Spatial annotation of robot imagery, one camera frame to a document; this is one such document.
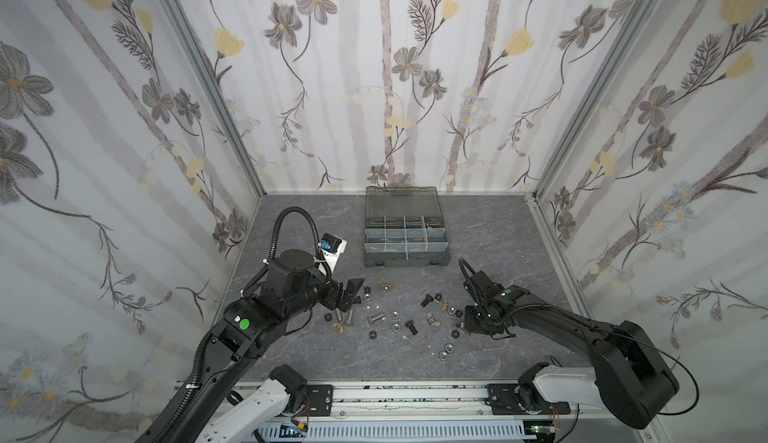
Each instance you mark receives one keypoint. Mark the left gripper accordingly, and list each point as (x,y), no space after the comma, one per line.
(332,299)

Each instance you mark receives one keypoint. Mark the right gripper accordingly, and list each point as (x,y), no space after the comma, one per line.
(474,287)

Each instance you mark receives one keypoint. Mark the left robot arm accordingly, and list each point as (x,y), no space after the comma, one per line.
(290,283)

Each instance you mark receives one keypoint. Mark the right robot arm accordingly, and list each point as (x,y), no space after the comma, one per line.
(626,374)

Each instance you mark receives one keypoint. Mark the silver bolt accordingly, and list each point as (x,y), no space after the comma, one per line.
(375,318)

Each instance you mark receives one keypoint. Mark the silver nut pair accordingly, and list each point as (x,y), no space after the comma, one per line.
(447,350)

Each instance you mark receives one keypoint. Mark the black bolt right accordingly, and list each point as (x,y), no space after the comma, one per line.
(426,300)

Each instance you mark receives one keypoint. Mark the black bolt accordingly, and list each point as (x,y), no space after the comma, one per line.
(426,300)
(411,327)

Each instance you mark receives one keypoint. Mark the black bolt center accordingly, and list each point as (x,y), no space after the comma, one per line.
(411,327)

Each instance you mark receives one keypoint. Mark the green compartment organizer box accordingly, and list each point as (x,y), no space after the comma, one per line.
(404,227)

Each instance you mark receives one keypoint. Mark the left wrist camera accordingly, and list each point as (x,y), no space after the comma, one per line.
(332,247)

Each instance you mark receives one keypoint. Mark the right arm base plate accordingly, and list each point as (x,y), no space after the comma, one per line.
(510,398)

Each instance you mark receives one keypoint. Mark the aluminium front rail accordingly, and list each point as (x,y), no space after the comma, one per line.
(420,398)

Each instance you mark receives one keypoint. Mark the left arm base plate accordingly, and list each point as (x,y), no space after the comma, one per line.
(318,401)

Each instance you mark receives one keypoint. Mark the white cable duct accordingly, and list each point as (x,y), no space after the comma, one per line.
(402,431)

